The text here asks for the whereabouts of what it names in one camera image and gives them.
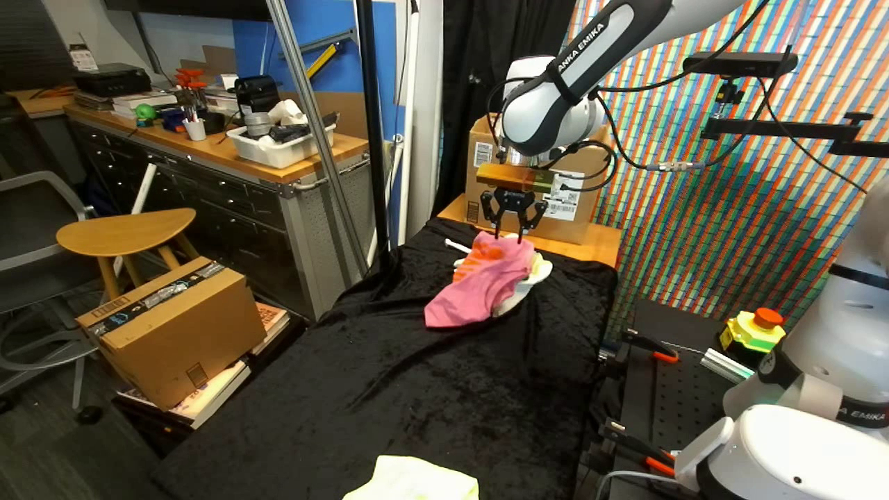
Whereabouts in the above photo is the black printer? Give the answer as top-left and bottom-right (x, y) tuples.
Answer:
(71, 60), (156, 99)

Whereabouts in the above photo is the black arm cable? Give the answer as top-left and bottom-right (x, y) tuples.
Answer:
(589, 0), (773, 178)

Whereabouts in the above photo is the red edged book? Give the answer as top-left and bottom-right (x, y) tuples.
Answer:
(245, 301), (292, 359)

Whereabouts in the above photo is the black tabletop appliance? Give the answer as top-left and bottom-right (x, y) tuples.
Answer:
(229, 74), (282, 142)

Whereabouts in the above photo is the black velvet tablecloth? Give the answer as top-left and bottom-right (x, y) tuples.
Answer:
(150, 217), (621, 500)

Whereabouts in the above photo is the bright yellow cloth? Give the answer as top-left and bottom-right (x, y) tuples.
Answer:
(341, 452), (484, 500)

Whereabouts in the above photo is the white tray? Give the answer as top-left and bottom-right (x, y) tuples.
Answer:
(224, 122), (341, 172)

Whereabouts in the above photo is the cardboard box with black tape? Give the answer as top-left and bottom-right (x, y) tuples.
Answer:
(75, 256), (268, 412)

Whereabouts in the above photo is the white rod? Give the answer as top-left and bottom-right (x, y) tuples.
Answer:
(125, 162), (160, 219)

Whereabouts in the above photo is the short silver bar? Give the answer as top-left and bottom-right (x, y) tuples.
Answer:
(699, 344), (759, 385)

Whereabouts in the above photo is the multicolour patterned backdrop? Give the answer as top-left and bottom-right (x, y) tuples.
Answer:
(552, 0), (889, 372)

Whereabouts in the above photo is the grey frame office chair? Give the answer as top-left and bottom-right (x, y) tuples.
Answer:
(0, 166), (106, 428)

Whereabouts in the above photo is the white cup with flowers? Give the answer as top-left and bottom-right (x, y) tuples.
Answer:
(171, 63), (210, 144)

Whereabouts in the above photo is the black stand pole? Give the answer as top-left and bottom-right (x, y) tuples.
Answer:
(354, 0), (403, 281)

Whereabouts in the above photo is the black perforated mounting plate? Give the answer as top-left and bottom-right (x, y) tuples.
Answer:
(580, 294), (743, 500)

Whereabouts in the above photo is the black stereo camera bar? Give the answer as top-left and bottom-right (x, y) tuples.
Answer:
(680, 51), (800, 81)

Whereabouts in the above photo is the black curtain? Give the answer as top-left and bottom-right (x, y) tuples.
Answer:
(432, 0), (580, 219)

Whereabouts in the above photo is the wooden stool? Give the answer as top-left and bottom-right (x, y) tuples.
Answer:
(53, 206), (202, 301)

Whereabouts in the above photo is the yellow wrist camera mount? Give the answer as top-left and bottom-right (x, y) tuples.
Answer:
(471, 162), (542, 195)

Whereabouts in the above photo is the pink cloth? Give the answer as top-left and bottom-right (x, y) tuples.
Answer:
(423, 230), (542, 334)

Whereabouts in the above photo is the orange handled clamp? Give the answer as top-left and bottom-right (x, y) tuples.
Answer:
(598, 420), (680, 481)
(620, 328), (685, 367)

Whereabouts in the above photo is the cardboard box with label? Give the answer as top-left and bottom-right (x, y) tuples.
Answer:
(114, 359), (254, 434)

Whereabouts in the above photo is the silver metal pole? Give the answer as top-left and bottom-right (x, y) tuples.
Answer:
(263, 0), (366, 281)

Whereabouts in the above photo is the black camera support arm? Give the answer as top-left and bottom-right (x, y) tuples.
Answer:
(699, 77), (889, 162)

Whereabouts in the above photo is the yellow red emergency stop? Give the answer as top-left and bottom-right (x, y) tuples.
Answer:
(720, 305), (789, 355)

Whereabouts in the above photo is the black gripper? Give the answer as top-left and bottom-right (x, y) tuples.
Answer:
(481, 185), (549, 245)

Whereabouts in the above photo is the wood topped cabinet workbench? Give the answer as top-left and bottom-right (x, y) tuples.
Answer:
(60, 98), (374, 323)

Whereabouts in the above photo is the labelled cardboard box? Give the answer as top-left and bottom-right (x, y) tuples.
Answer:
(463, 115), (610, 245)

